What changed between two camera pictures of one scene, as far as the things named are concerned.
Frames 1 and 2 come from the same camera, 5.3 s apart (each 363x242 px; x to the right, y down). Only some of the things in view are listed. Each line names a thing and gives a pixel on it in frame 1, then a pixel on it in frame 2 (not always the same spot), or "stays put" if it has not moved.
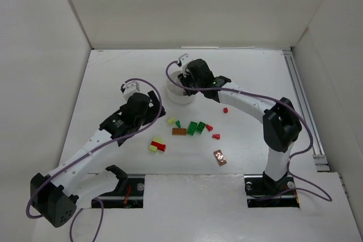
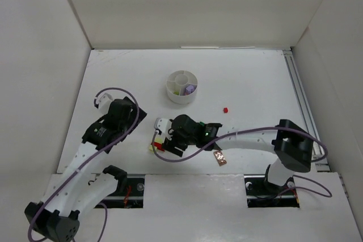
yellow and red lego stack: [157, 143] stays put
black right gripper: [186, 82] → [172, 147]
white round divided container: [177, 94] stays put
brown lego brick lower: [220, 157] stays put
